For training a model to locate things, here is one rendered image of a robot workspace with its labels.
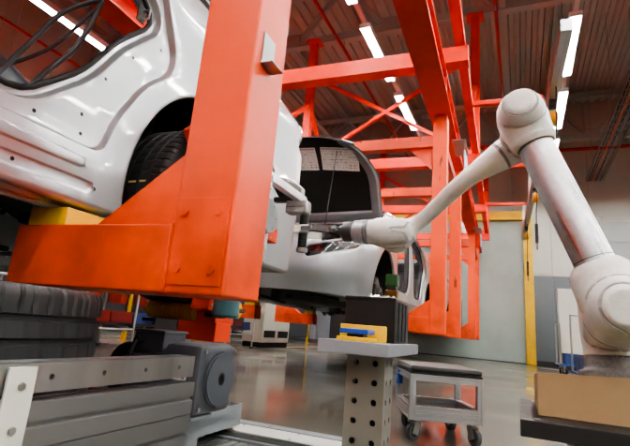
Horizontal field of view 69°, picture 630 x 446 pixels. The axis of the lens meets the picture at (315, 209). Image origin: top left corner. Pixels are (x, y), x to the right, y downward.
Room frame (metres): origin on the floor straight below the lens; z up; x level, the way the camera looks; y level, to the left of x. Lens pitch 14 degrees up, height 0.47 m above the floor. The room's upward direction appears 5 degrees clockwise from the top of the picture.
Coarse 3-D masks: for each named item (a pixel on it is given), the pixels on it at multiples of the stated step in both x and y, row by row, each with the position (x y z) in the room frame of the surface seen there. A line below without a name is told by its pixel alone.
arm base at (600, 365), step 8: (584, 360) 1.36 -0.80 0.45; (592, 360) 1.32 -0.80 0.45; (600, 360) 1.30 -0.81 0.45; (608, 360) 1.28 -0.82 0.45; (616, 360) 1.27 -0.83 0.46; (624, 360) 1.27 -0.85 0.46; (584, 368) 1.33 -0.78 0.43; (592, 368) 1.31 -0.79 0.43; (600, 368) 1.29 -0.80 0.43; (608, 368) 1.28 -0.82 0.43; (616, 368) 1.27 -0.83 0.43; (624, 368) 1.26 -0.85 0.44; (600, 376) 1.29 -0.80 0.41; (608, 376) 1.28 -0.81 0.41; (616, 376) 1.27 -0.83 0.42; (624, 376) 1.26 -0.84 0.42
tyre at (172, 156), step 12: (168, 132) 1.59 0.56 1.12; (180, 132) 1.55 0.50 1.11; (144, 144) 1.52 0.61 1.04; (156, 144) 1.50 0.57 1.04; (168, 144) 1.47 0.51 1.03; (180, 144) 1.47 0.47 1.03; (132, 156) 1.50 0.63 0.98; (144, 156) 1.47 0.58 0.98; (156, 156) 1.46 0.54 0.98; (168, 156) 1.44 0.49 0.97; (180, 156) 1.47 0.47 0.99; (132, 168) 1.48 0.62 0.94; (144, 168) 1.45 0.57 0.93; (156, 168) 1.43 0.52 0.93; (168, 168) 1.43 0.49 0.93; (132, 180) 1.45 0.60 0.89; (144, 180) 1.43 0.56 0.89; (132, 192) 1.45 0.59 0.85; (156, 300) 1.75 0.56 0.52; (168, 300) 1.70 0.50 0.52; (180, 300) 1.68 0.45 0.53
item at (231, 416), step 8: (232, 408) 1.86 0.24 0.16; (240, 408) 1.91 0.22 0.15; (216, 416) 1.75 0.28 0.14; (224, 416) 1.81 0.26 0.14; (232, 416) 1.86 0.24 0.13; (240, 416) 1.92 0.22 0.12; (200, 424) 1.67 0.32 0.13; (208, 424) 1.72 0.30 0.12; (216, 424) 1.76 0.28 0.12; (224, 424) 1.81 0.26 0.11; (232, 424) 1.87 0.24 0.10; (200, 432) 1.67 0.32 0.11; (208, 432) 1.72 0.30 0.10
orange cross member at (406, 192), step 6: (384, 192) 7.12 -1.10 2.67; (390, 192) 7.09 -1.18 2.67; (396, 192) 7.05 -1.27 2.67; (402, 192) 7.01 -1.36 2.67; (408, 192) 6.98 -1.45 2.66; (414, 192) 6.94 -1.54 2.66; (420, 192) 6.91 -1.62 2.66; (426, 192) 6.87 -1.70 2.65; (384, 198) 7.21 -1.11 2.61; (390, 198) 7.18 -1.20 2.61; (396, 198) 7.15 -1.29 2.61; (402, 198) 7.12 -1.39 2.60
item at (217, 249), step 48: (240, 0) 1.02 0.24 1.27; (288, 0) 1.12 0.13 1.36; (240, 48) 1.01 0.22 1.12; (240, 96) 1.00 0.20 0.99; (192, 144) 1.05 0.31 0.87; (240, 144) 1.00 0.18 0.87; (192, 192) 1.04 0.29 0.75; (240, 192) 1.01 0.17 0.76; (192, 240) 1.03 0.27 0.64; (240, 240) 1.03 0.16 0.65; (192, 288) 1.02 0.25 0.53; (240, 288) 1.06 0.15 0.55
